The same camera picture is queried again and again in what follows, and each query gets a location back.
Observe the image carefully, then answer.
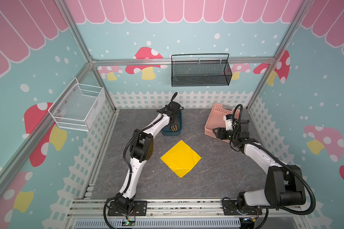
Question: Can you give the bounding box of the dark teal plastic tub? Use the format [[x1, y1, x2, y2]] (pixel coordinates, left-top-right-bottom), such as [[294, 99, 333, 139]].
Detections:
[[161, 110, 183, 136]]

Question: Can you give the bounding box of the yellow paper napkin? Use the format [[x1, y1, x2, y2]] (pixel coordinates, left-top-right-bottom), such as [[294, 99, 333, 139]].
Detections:
[[161, 140, 201, 178]]

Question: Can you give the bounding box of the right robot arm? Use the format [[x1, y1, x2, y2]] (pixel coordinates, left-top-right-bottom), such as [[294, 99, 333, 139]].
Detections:
[[213, 119, 316, 215]]

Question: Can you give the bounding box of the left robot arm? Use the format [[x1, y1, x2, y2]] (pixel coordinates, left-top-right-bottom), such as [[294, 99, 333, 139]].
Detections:
[[103, 101, 181, 216]]

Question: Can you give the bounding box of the pink perforated plastic basket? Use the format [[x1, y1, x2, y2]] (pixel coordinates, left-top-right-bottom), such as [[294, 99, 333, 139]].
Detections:
[[204, 103, 243, 143]]

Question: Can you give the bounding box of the black wire mesh basket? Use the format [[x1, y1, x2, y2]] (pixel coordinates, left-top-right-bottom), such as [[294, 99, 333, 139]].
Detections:
[[171, 53, 233, 87]]

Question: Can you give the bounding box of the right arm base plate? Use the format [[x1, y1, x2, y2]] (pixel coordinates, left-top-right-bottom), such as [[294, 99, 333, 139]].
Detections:
[[221, 197, 262, 217]]

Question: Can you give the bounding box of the white wire mesh basket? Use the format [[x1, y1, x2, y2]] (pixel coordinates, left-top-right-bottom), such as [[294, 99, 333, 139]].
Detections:
[[48, 78, 106, 132]]

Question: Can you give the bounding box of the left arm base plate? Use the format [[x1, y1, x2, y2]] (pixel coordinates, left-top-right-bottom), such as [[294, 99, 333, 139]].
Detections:
[[106, 200, 148, 216]]

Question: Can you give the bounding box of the white slotted cable duct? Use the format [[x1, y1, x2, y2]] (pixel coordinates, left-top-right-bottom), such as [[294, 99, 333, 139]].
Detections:
[[74, 219, 241, 229]]

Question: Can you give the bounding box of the aluminium front rail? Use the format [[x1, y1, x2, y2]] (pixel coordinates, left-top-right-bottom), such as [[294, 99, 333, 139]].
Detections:
[[65, 198, 304, 219]]

